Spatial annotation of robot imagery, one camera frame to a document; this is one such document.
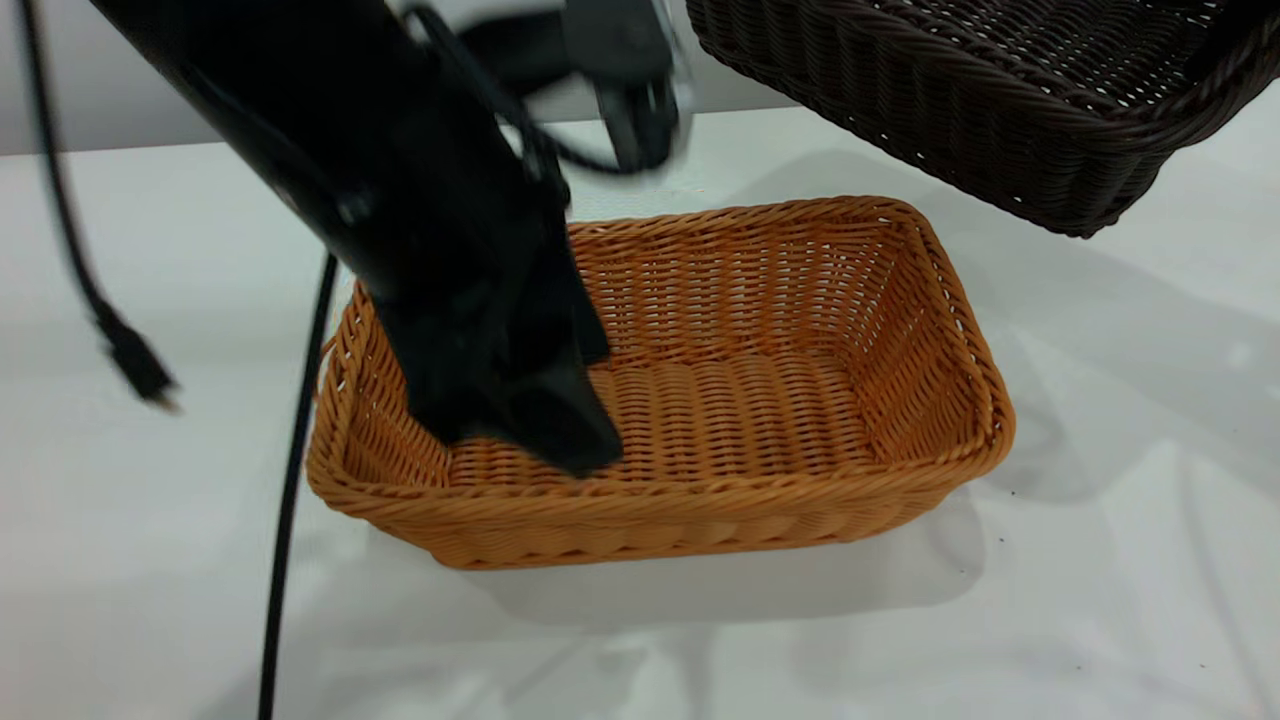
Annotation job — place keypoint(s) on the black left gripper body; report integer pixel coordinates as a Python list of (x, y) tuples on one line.
[(490, 300)]

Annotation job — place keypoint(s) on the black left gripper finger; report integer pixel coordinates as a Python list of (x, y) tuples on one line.
[(450, 395), (560, 430)]

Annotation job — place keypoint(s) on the orange-brown wicker basket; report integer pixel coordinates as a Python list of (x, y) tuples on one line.
[(760, 420)]

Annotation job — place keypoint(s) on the dark brown wicker basket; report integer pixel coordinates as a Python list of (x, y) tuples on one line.
[(1000, 130)]

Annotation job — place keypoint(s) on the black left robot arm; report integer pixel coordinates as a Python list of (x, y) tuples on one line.
[(300, 100)]

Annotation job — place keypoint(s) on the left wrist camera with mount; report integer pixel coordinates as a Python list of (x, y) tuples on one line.
[(620, 40)]

